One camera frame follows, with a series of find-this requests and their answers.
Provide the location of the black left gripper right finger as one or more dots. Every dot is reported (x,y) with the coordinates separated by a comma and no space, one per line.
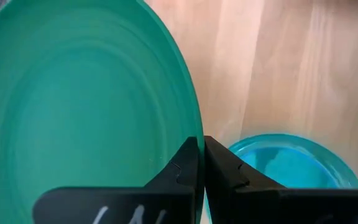
(259,205)

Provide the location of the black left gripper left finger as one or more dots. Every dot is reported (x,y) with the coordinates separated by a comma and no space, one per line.
(154,202)

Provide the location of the blue translucent plastic plate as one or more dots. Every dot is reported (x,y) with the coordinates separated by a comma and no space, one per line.
(294,165)

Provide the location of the large green plastic plate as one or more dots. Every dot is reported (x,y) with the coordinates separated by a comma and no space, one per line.
(73,93)

